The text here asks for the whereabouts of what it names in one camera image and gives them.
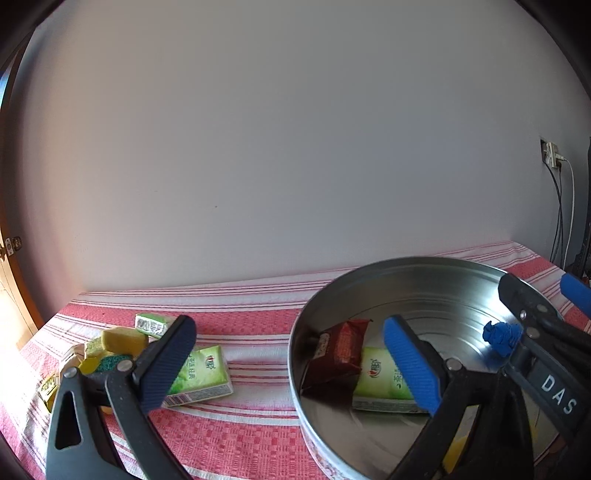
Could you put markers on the wooden door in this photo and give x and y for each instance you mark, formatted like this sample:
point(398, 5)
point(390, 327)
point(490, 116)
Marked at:
point(14, 300)

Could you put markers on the white wall socket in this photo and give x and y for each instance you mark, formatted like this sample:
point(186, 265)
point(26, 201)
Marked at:
point(548, 151)

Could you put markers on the pale pink snack packet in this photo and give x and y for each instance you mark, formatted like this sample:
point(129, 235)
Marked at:
point(74, 353)

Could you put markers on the red striped tablecloth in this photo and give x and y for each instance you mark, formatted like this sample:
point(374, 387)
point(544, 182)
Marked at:
point(258, 323)

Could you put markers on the speckled yellow sponge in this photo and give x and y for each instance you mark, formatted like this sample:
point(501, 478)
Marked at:
point(96, 347)

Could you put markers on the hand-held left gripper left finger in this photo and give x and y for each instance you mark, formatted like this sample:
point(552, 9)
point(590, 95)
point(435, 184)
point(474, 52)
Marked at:
point(159, 369)

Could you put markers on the white plug charger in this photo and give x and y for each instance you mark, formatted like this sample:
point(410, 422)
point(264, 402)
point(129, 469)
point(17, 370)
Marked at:
point(559, 160)

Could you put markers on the small green packet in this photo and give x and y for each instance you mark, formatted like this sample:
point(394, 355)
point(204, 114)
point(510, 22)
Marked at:
point(150, 323)

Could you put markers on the round metal tin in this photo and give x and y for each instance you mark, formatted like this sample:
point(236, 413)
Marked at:
point(415, 295)

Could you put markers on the plain yellow packet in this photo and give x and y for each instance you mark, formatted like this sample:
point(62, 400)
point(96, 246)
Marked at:
point(455, 454)

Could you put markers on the yellow snack packet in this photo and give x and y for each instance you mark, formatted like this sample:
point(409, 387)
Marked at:
point(87, 364)
point(48, 390)

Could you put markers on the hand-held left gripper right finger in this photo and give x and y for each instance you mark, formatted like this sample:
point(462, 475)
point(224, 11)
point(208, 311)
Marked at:
point(411, 364)

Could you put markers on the brass door knob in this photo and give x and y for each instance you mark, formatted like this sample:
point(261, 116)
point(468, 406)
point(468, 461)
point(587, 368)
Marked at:
point(14, 243)

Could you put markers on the yellow sponge with green pad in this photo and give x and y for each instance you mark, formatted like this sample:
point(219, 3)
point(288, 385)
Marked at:
point(123, 340)

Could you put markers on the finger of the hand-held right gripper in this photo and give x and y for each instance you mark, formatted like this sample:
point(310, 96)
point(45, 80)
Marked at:
point(531, 314)
point(577, 290)

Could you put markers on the red snack packet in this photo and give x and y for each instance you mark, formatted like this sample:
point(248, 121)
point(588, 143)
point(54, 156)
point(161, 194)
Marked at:
point(339, 350)

